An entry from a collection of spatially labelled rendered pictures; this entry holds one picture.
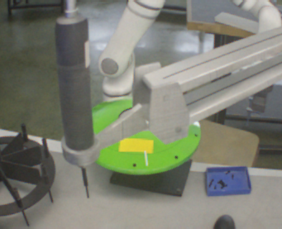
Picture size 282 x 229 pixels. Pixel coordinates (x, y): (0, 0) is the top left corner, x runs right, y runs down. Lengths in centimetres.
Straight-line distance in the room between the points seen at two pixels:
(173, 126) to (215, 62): 10
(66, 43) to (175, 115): 17
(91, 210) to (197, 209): 27
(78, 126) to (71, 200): 57
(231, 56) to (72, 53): 22
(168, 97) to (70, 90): 12
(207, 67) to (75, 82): 17
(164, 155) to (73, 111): 48
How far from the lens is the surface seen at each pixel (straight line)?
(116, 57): 107
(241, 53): 51
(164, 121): 47
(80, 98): 42
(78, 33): 38
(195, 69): 47
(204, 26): 196
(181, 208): 96
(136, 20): 101
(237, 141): 168
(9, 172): 98
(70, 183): 103
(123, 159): 86
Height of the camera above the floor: 164
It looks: 35 degrees down
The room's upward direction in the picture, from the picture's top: 1 degrees clockwise
